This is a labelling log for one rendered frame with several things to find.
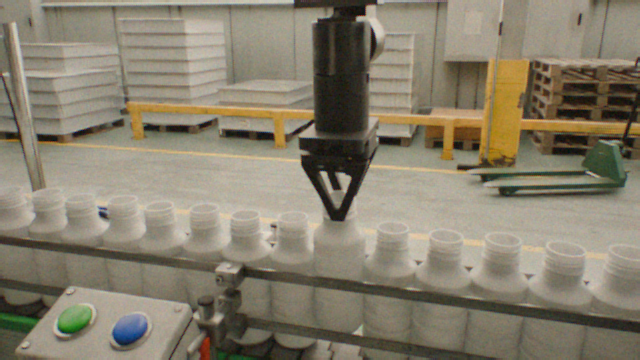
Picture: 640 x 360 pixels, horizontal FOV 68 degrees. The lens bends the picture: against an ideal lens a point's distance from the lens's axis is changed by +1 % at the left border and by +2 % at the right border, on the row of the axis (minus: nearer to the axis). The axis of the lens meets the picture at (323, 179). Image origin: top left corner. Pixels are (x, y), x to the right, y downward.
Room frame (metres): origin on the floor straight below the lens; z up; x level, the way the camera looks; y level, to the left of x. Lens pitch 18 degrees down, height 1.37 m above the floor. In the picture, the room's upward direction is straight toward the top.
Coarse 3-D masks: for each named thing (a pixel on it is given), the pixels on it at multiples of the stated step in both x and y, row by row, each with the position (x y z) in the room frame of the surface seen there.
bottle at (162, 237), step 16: (144, 208) 0.54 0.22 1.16; (160, 208) 0.57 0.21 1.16; (160, 224) 0.53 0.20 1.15; (144, 240) 0.53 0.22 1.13; (160, 240) 0.53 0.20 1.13; (176, 240) 0.54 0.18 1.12; (176, 256) 0.53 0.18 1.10; (144, 272) 0.53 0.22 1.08; (160, 272) 0.52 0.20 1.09; (176, 272) 0.53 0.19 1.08; (144, 288) 0.53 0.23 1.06; (160, 288) 0.52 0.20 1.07; (176, 288) 0.53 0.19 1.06
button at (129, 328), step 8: (120, 320) 0.37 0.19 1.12; (128, 320) 0.37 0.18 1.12; (136, 320) 0.37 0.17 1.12; (144, 320) 0.37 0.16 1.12; (120, 328) 0.37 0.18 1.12; (128, 328) 0.36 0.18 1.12; (136, 328) 0.36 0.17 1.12; (144, 328) 0.37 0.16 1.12; (120, 336) 0.36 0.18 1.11; (128, 336) 0.36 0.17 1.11; (136, 336) 0.36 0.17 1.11
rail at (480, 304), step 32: (96, 256) 0.54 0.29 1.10; (128, 256) 0.53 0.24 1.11; (160, 256) 0.52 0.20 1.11; (32, 288) 0.57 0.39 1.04; (352, 288) 0.45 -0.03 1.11; (384, 288) 0.44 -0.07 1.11; (256, 320) 0.48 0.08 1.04; (576, 320) 0.40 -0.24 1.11; (608, 320) 0.39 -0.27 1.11; (416, 352) 0.43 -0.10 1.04; (448, 352) 0.43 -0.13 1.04
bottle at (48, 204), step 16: (32, 192) 0.60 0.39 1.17; (48, 192) 0.62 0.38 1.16; (32, 208) 0.60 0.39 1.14; (48, 208) 0.59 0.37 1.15; (64, 208) 0.61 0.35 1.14; (32, 224) 0.59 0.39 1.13; (48, 224) 0.58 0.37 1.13; (64, 224) 0.59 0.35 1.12; (48, 240) 0.57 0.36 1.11; (48, 256) 0.58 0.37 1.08; (48, 272) 0.57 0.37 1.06; (64, 272) 0.58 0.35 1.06; (64, 288) 0.58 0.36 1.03; (48, 304) 0.58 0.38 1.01
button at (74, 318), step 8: (64, 312) 0.39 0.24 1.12; (72, 312) 0.39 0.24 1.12; (80, 312) 0.39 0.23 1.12; (88, 312) 0.39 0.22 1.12; (64, 320) 0.38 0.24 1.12; (72, 320) 0.38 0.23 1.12; (80, 320) 0.38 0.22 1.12; (88, 320) 0.38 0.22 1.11; (64, 328) 0.37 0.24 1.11; (72, 328) 0.37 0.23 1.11; (80, 328) 0.37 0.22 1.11
